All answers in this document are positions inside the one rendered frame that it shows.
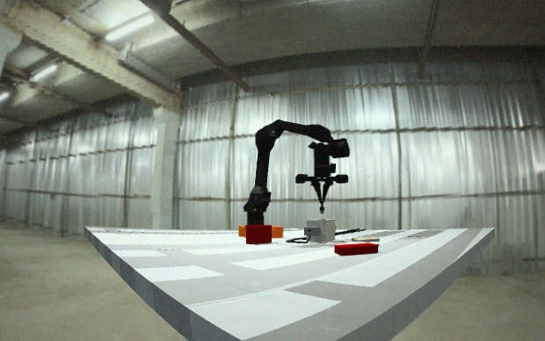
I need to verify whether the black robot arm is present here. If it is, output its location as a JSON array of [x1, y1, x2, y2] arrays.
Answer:
[[243, 120, 350, 226]]

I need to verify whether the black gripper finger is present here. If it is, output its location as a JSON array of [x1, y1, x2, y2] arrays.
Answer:
[[323, 183, 333, 203], [311, 183, 322, 203]]

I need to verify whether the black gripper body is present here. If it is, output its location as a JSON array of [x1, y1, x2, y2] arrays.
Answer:
[[295, 158, 349, 184]]

